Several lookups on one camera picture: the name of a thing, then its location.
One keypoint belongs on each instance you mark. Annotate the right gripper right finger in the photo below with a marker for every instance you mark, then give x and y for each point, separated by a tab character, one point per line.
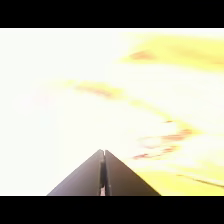
128	180

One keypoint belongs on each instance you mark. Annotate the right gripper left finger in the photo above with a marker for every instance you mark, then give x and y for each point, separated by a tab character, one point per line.
85	178

